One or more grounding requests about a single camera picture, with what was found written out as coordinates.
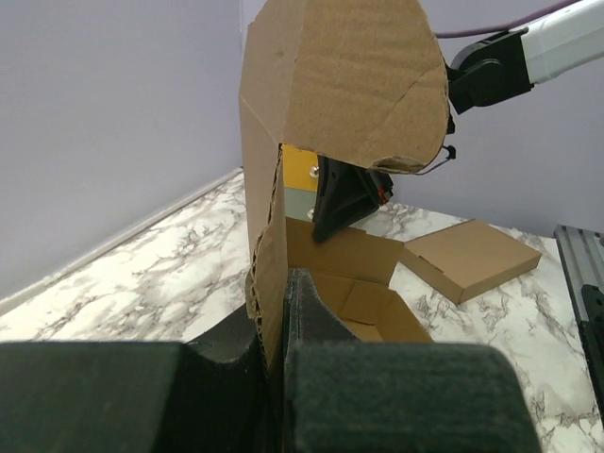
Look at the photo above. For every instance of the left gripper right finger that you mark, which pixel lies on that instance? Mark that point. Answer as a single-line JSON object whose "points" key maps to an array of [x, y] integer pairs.
{"points": [[344, 395]]}

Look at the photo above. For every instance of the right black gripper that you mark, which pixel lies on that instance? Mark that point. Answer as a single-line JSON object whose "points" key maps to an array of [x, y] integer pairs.
{"points": [[346, 194]]}

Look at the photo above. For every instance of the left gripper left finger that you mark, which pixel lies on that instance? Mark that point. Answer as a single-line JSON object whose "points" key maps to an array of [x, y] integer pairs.
{"points": [[206, 395]]}

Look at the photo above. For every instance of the cardboard box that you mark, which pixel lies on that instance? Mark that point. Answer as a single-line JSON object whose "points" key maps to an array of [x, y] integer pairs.
{"points": [[362, 82], [468, 259]]}

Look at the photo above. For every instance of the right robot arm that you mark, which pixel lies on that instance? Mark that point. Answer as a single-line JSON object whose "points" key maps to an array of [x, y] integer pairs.
{"points": [[508, 61]]}

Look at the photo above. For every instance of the white cylinder container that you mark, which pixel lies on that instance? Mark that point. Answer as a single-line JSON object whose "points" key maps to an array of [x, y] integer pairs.
{"points": [[300, 176]]}

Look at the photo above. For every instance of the aluminium frame profile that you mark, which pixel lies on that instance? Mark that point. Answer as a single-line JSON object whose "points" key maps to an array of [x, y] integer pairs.
{"points": [[581, 253]]}

